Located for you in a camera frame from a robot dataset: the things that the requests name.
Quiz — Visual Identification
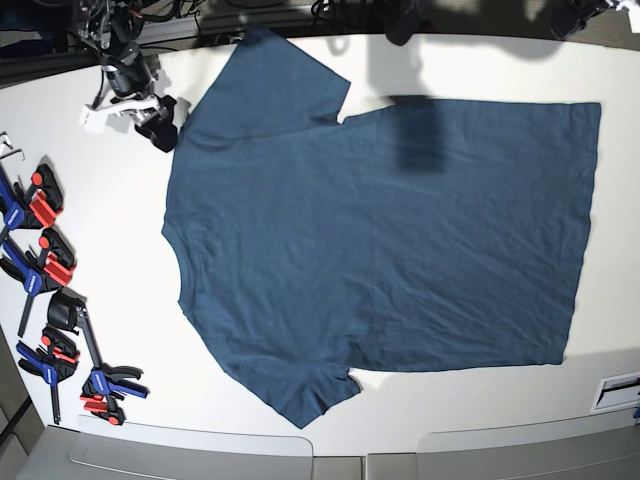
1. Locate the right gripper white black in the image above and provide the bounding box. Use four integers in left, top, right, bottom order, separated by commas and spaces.
101, 52, 177, 153

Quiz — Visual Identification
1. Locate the blue red bar clamp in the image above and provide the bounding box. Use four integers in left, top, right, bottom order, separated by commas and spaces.
16, 325, 80, 425
1, 163, 64, 242
1, 227, 76, 338

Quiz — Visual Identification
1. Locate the dark blue T-shirt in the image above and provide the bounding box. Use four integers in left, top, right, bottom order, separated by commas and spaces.
162, 27, 602, 428

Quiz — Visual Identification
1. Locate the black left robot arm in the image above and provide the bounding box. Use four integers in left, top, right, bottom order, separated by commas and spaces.
550, 0, 619, 40

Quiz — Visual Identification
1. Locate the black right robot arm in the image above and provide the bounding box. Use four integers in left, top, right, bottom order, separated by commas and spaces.
72, 1, 178, 153

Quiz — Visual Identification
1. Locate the silver metal hook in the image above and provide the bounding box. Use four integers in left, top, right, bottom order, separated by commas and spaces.
0, 132, 25, 161

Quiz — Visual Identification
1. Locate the blue black bar clamp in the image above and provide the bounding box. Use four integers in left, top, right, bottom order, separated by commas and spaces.
47, 289, 149, 426

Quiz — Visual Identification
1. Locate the grey chair back left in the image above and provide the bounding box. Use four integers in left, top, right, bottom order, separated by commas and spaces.
17, 427, 363, 479

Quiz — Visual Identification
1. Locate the grey chair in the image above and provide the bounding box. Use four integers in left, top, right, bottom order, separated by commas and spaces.
365, 410, 639, 479
17, 427, 363, 479

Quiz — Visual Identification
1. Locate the grey chair back right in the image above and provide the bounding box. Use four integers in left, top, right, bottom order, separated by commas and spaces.
365, 410, 639, 479

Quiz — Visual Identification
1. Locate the aluminium frame rail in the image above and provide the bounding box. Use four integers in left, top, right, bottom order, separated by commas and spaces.
137, 14, 251, 45

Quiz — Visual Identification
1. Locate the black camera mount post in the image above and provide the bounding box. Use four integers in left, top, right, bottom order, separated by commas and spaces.
384, 0, 431, 46

